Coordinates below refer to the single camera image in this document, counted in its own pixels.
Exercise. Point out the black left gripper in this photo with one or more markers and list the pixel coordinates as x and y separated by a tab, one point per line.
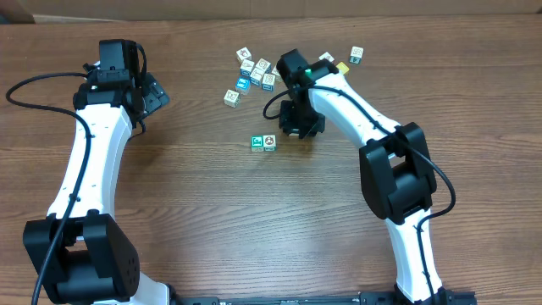
154	94

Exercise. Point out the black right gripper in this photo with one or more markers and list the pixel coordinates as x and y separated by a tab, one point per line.
292	127

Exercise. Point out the wooden block soccer ball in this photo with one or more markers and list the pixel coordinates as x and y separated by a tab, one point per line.
269	143

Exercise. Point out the wooden block green letter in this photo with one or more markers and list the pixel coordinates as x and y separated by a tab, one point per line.
257	144

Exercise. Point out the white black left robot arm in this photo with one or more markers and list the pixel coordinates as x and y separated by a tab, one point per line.
79	251

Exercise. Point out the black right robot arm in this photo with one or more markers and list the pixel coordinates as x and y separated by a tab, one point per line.
398	177

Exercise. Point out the wooden block tan picture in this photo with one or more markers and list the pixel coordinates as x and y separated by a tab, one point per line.
276	73

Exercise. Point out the wooden block blue letter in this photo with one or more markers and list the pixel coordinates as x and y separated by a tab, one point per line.
268	82

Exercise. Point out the wooden block blue edge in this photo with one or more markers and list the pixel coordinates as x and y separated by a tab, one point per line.
264	65

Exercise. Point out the blue top wooden block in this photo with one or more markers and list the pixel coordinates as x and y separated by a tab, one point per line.
243	85

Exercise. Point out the yellow top wooden block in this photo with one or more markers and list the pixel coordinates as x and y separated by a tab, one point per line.
343	68

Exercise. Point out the wooden block red side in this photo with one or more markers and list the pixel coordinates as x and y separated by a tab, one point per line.
327	56

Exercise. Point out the wooden block tan drawing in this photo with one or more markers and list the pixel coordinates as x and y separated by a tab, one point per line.
232	98

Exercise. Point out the wooden block blue side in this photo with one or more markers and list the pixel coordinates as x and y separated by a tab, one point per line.
247	67

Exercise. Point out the wooden block red picture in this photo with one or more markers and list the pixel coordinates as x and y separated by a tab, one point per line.
243	54

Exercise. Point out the wooden block green four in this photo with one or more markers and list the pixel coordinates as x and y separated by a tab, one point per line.
356	55

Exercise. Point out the brown cardboard backdrop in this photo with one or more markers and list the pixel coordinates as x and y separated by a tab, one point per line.
33	11

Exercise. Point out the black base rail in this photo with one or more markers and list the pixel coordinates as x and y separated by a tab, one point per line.
296	301

